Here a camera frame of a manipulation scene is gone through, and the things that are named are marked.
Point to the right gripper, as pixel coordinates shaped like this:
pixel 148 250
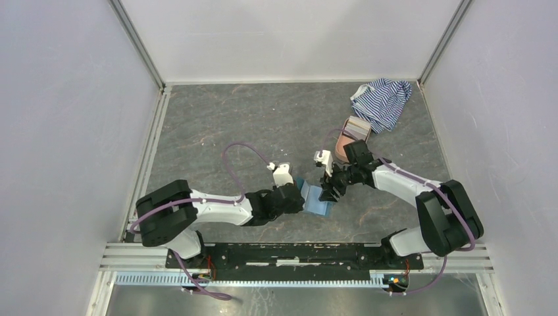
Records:
pixel 328 194

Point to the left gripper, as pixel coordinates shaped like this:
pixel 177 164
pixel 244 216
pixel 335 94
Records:
pixel 296 208

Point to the pink card box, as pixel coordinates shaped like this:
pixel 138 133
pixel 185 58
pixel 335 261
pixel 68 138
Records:
pixel 354 128

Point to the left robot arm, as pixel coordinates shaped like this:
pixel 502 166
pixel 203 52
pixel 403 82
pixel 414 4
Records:
pixel 167 216

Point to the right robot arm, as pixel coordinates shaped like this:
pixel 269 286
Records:
pixel 447 218

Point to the striped blue white cloth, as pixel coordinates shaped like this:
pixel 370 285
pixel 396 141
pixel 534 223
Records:
pixel 381 102

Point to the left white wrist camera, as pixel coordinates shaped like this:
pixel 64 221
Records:
pixel 281 173

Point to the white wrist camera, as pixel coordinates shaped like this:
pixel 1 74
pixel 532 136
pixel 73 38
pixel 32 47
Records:
pixel 281 173
pixel 323 158

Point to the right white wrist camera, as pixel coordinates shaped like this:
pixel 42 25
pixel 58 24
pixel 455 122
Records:
pixel 323 158

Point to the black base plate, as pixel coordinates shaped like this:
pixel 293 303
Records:
pixel 344 261

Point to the aluminium frame rail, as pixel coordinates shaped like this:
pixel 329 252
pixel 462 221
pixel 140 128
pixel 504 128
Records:
pixel 135 257

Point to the light blue cable duct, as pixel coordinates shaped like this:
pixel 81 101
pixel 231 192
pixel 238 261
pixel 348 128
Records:
pixel 180 279

